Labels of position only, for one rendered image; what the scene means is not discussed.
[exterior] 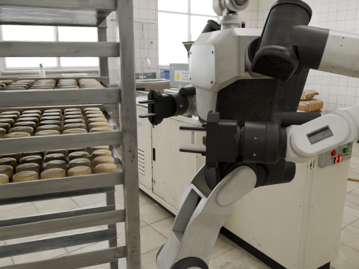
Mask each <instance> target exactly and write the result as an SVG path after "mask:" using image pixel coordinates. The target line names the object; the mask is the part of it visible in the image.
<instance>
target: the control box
mask: <svg viewBox="0 0 359 269"><path fill-rule="evenodd" d="M345 147H347V148H348V152H347V153H344V148H345ZM352 148H353V141H352V142H350V143H347V144H344V145H341V146H338V147H336V148H334V149H331V150H329V151H327V152H324V153H322V154H319V155H318V165H319V166H322V167H324V166H327V165H330V164H334V163H338V162H342V161H345V160H349V159H351V156H352ZM333 150H335V151H336V152H337V153H336V155H335V156H332V151H333ZM340 156H342V158H341V159H340ZM336 157H338V161H337V160H336ZM340 160H341V161H340ZM335 161H337V162H335Z"/></svg>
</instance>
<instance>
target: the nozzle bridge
mask: <svg viewBox="0 0 359 269"><path fill-rule="evenodd" d="M188 84H191V82H190V80H189V63H170V87H174V88H178V91H179V90H180V88H183V87H185V86H187V85H188ZM181 116H185V117H192V114H186V113H185V114H183V115H181Z"/></svg>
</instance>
